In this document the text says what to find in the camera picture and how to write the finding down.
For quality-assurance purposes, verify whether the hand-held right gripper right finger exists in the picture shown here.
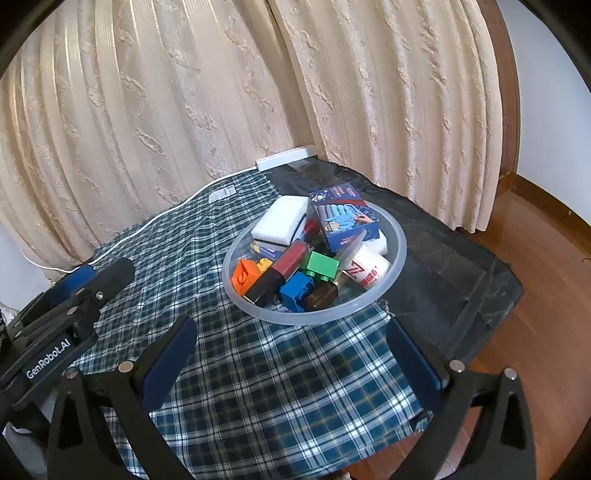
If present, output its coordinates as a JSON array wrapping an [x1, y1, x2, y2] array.
[[385, 318, 539, 480]]

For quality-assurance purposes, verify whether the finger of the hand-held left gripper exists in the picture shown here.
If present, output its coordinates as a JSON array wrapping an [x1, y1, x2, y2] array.
[[44, 265, 98, 305], [76, 257, 136, 308]]

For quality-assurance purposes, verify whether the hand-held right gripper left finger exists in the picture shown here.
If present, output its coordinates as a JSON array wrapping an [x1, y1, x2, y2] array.
[[46, 315, 199, 480]]

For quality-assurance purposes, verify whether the white tissue packet red print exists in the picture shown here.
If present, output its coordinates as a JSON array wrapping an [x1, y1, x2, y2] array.
[[337, 231, 392, 291]]

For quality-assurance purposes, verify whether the dark brown gold-print bar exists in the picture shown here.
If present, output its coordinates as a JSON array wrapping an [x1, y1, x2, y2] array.
[[303, 281, 340, 311]]

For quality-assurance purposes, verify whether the orange building block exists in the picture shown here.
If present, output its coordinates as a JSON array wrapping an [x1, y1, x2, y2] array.
[[232, 258, 264, 296]]

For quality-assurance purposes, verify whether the clear plastic bowl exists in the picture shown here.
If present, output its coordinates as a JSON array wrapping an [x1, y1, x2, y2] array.
[[222, 198, 408, 326]]

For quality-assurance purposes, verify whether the green building block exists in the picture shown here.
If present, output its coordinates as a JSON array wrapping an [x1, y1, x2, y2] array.
[[299, 251, 341, 282]]

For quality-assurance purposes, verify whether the blue building block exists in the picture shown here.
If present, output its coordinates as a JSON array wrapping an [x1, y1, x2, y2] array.
[[278, 271, 315, 312]]

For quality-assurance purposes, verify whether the maroon and black stick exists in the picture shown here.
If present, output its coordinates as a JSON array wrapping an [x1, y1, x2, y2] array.
[[245, 240, 310, 308]]

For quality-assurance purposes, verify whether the blue glove box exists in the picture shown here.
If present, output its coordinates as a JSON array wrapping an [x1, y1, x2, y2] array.
[[308, 182, 382, 254]]

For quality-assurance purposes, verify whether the blue plaid cloth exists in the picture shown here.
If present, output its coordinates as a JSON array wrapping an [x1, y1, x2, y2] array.
[[60, 173, 432, 480]]

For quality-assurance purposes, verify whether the blue card box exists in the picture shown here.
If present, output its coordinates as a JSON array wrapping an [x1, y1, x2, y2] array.
[[250, 239, 287, 258]]

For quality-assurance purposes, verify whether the beige curtain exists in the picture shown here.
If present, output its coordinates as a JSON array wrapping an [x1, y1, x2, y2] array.
[[0, 0, 504, 282]]

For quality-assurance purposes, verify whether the white power strip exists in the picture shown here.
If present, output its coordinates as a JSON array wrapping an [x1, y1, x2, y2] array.
[[255, 145, 317, 171]]

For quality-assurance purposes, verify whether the white power cable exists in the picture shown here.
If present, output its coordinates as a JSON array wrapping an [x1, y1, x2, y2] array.
[[18, 166, 259, 273]]

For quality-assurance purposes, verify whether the wooden door frame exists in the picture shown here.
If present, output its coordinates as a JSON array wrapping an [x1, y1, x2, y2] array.
[[480, 0, 522, 185]]

